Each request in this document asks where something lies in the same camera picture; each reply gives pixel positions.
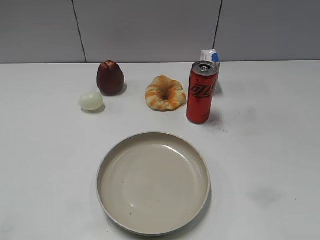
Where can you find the beige round plate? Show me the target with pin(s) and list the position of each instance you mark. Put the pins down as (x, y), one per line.
(153, 183)

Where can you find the red cola can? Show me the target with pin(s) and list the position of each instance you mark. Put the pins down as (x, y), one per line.
(202, 84)

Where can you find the white blue milk carton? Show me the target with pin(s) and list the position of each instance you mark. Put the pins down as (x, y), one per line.
(211, 55)

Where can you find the orange swirled bagel bread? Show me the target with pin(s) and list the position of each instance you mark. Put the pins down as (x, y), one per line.
(165, 94)

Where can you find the dark red wax apple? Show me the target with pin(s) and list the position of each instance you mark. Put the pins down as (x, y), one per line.
(110, 78)

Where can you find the white egg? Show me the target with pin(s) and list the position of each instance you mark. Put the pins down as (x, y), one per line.
(90, 101)

